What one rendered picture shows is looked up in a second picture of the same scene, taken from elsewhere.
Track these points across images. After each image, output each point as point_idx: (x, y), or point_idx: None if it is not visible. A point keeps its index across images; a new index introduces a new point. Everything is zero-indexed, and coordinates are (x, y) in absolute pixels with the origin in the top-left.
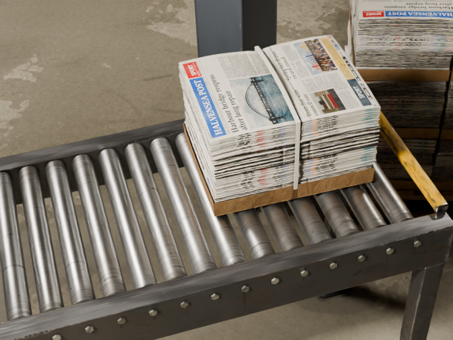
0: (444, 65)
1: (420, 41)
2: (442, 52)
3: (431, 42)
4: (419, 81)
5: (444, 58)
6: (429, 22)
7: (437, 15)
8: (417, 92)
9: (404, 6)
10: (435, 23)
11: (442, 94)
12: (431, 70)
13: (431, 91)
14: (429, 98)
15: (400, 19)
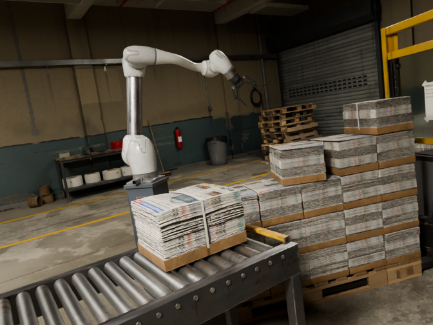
0: (257, 218)
1: (243, 209)
2: (254, 213)
3: (248, 207)
4: (249, 231)
5: (256, 215)
6: (244, 198)
7: (247, 195)
8: (249, 237)
9: None
10: (247, 198)
11: (261, 235)
12: (252, 223)
13: (255, 235)
14: (256, 239)
15: None
